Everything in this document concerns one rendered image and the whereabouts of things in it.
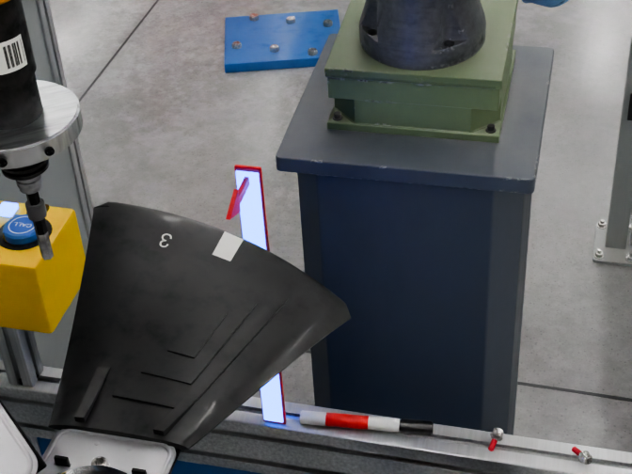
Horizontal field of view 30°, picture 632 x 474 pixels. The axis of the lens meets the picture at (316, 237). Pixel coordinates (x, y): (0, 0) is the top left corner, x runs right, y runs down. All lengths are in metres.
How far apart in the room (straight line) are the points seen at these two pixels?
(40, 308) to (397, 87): 0.49
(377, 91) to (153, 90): 2.17
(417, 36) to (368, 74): 0.07
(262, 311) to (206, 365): 0.08
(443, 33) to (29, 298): 0.56
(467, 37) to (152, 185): 1.83
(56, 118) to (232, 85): 2.89
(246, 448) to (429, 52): 0.49
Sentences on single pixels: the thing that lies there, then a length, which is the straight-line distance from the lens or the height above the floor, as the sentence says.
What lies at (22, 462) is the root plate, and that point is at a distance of 0.75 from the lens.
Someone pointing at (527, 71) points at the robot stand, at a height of 1.00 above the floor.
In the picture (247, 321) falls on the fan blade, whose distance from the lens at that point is 0.91.
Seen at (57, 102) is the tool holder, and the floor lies 1.47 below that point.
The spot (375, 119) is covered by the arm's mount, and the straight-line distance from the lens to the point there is 1.43.
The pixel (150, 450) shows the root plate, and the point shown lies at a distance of 0.83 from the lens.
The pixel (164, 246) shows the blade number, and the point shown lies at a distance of 0.96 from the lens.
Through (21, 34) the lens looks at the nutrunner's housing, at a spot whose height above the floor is 1.52.
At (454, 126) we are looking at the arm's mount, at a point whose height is 1.02.
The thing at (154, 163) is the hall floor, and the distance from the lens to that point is 3.21.
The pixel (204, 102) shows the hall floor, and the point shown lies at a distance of 3.44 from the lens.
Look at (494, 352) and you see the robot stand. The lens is 1.57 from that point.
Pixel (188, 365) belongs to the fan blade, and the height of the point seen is 1.19.
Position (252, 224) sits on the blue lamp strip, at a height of 1.13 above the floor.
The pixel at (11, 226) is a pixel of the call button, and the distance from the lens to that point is 1.22.
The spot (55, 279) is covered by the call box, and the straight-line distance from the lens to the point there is 1.22.
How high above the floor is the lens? 1.79
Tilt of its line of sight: 38 degrees down
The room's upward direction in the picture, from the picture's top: 4 degrees counter-clockwise
